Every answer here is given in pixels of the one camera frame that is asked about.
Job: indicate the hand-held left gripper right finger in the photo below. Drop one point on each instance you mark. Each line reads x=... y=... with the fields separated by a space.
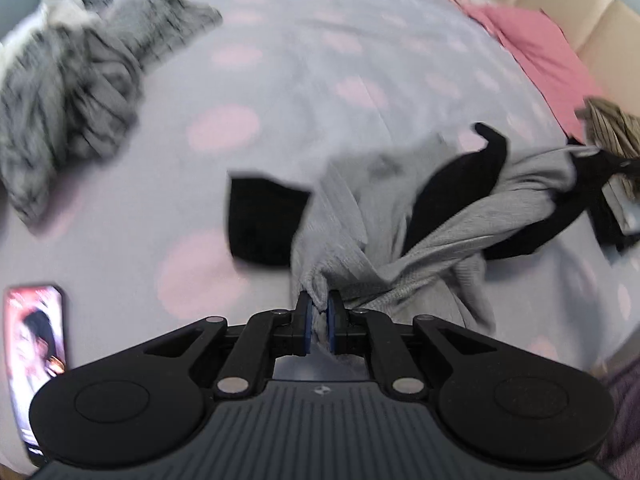
x=334 y=325

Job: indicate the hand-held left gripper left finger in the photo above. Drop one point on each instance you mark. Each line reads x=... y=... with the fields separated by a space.
x=306 y=325

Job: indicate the olive striped garment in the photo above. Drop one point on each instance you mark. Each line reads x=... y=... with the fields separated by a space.
x=612 y=127

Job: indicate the beige padded headboard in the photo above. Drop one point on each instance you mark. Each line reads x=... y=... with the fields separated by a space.
x=575 y=5

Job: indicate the polka dot bedspread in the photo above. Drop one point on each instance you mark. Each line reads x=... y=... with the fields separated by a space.
x=300 y=85

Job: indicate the person's purple fleece robe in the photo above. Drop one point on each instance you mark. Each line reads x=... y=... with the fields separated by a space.
x=627 y=420

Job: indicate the black folded garment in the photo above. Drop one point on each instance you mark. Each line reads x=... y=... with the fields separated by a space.
x=600 y=220

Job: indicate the light grey folded garment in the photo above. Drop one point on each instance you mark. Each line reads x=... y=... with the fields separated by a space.
x=620 y=210

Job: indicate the smartphone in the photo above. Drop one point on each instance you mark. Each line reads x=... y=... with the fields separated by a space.
x=35 y=340

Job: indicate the grey striped garment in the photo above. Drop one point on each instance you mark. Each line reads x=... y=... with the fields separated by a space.
x=75 y=100

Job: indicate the grey shirt with black sleeves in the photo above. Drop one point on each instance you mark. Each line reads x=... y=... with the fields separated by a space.
x=350 y=200

